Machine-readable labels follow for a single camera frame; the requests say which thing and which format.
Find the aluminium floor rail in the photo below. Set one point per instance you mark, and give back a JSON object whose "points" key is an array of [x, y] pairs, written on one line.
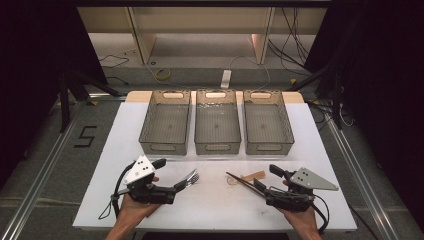
{"points": [[360, 180], [36, 186]]}

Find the black overhead beam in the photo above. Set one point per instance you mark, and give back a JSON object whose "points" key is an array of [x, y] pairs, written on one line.
{"points": [[200, 3]]}

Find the light wooden shelf unit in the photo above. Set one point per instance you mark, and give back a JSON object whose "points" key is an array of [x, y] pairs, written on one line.
{"points": [[200, 20]]}

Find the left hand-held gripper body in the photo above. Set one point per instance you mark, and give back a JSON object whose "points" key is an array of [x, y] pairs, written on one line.
{"points": [[140, 170]]}

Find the person's right hand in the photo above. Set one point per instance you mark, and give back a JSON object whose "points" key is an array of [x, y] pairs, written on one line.
{"points": [[303, 218]]}

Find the white foam board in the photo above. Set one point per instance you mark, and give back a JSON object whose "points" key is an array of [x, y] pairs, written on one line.
{"points": [[213, 206]]}

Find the black metal stand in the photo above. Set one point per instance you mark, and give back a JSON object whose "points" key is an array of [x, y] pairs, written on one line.
{"points": [[336, 100], [64, 100]]}

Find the person's left hand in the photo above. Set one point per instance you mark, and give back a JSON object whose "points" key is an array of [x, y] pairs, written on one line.
{"points": [[133, 211]]}

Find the translucent grey plastic bin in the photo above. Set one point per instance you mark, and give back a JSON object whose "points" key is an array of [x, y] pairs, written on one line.
{"points": [[268, 123], [166, 123], [216, 123]]}

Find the wooden spoon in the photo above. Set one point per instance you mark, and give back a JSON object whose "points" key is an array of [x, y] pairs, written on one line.
{"points": [[255, 175]]}

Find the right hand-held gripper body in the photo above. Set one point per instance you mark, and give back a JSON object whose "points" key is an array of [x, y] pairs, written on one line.
{"points": [[296, 196]]}

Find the yellow tape roll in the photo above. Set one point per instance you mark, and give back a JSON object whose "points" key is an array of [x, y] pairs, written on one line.
{"points": [[157, 74]]}

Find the white power strip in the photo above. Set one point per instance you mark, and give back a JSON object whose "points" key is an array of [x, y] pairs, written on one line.
{"points": [[226, 79]]}

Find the metal fork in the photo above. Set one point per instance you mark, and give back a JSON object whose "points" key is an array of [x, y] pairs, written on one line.
{"points": [[194, 181]]}

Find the light wooden table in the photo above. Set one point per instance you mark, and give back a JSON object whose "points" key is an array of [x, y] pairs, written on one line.
{"points": [[136, 96]]}

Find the black curtain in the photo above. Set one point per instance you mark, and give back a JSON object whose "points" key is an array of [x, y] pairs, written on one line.
{"points": [[383, 83], [33, 66]]}

